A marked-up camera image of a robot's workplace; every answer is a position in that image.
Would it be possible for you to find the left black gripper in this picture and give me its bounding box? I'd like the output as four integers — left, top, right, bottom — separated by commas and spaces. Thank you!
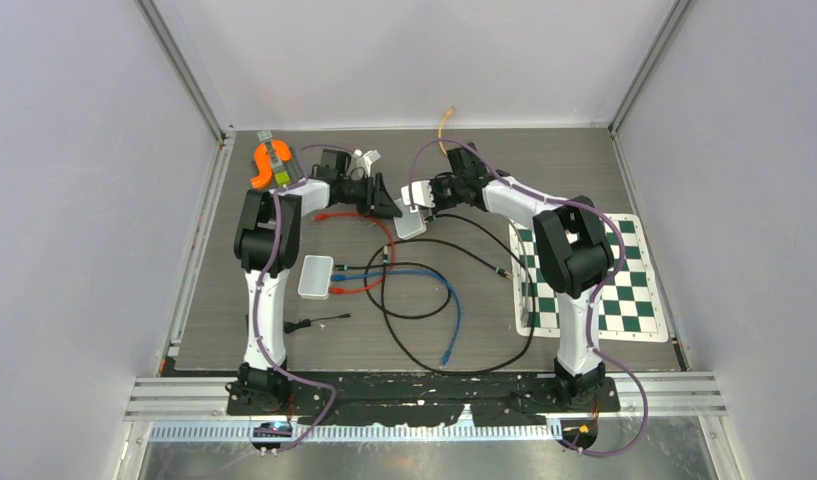
341, 174, 405, 221

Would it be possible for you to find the red ethernet cable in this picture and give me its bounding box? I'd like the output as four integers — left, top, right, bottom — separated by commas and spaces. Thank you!
312, 211, 397, 295

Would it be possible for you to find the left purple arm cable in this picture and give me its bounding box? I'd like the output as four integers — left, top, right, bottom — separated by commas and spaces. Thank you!
248, 144, 353, 455

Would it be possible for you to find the yellow ethernet cable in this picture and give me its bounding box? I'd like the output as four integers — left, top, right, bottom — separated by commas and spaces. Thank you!
437, 105, 457, 159

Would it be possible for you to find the orange S-shaped block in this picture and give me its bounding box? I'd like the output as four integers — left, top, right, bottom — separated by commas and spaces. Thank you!
250, 140, 293, 189

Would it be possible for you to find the blue ethernet cable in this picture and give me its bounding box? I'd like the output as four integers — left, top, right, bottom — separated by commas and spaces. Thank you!
329, 268, 464, 368

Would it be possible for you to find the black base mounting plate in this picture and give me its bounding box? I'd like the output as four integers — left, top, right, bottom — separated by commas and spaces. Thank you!
224, 371, 620, 427

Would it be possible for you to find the green white chessboard mat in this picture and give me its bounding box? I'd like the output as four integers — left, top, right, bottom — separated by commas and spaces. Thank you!
508, 213, 671, 343

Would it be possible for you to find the black power adapter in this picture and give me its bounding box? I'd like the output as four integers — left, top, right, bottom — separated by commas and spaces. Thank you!
283, 313, 352, 334

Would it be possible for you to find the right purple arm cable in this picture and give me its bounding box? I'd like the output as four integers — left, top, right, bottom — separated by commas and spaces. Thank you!
407, 137, 650, 460

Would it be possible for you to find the long black ethernet cable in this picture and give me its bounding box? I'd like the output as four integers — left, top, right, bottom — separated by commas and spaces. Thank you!
331, 238, 515, 321

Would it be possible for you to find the grey lego baseplate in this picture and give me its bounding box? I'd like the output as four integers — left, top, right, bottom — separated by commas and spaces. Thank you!
250, 130, 306, 189

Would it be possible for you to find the lime green lego brick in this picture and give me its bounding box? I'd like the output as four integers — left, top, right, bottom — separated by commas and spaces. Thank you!
274, 171, 292, 187

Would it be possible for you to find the black cable with green plug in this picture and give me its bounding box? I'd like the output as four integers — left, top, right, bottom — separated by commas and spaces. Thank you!
380, 213, 538, 378

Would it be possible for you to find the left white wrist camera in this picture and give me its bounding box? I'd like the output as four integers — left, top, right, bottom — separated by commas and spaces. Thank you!
352, 149, 381, 177

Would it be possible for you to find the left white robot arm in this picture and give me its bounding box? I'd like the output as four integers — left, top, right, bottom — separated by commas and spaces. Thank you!
226, 140, 402, 414

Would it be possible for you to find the white network switch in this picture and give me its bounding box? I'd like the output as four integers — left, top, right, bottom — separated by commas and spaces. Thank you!
393, 198, 427, 240
297, 255, 334, 300

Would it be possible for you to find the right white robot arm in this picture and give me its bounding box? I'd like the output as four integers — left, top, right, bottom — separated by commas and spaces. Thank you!
427, 144, 615, 411

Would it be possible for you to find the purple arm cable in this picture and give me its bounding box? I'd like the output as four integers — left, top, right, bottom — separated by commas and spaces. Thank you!
248, 144, 353, 455
407, 137, 650, 460

